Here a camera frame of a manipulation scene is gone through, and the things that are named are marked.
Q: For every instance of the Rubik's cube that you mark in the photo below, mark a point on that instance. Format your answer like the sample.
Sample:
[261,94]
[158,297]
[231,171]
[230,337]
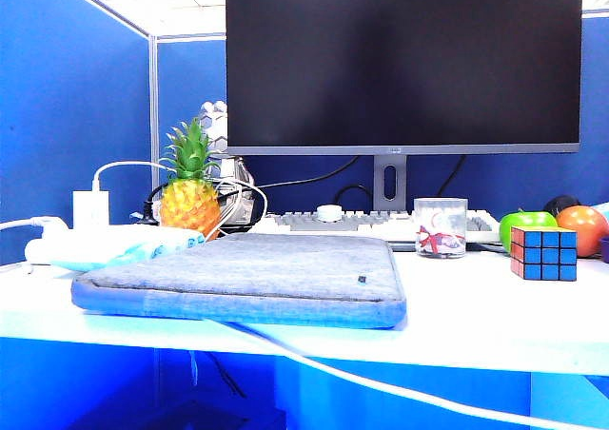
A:
[544,254]

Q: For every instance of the white grey mechanical keyboard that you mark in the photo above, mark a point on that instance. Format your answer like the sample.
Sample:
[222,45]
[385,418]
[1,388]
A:
[342,220]

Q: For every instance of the grey monitor stand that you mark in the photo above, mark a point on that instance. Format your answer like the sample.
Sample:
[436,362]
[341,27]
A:
[380,173]

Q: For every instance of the grey felt laptop sleeve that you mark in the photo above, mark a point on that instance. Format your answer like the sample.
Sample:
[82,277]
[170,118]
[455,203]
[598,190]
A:
[247,268]

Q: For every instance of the yellow plastic pineapple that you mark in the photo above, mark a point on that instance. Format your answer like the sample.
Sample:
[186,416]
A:
[190,206]

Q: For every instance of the white geometric figurine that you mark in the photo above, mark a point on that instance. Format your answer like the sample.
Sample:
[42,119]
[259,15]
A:
[214,121]

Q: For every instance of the clear glass cup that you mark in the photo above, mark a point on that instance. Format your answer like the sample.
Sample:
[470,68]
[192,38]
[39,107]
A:
[440,230]

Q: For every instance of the black computer monitor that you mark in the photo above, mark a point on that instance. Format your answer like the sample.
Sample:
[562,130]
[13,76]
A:
[404,59]

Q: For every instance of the white charger adapter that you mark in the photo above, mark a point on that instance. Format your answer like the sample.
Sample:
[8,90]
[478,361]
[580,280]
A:
[90,209]

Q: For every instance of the green apple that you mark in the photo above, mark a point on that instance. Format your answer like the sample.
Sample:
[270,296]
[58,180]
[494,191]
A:
[523,220]

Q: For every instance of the dark round fruit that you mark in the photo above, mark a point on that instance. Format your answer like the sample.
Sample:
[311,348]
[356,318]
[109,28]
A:
[559,204]

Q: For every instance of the white power strip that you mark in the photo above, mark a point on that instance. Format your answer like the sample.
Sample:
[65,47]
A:
[43,249]

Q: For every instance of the orange round fruit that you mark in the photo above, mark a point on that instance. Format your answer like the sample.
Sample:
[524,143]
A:
[585,225]

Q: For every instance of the purple object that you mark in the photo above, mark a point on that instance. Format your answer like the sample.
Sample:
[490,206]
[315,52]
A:
[605,250]

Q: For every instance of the grey partition post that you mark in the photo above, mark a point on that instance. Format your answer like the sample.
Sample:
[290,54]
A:
[153,116]

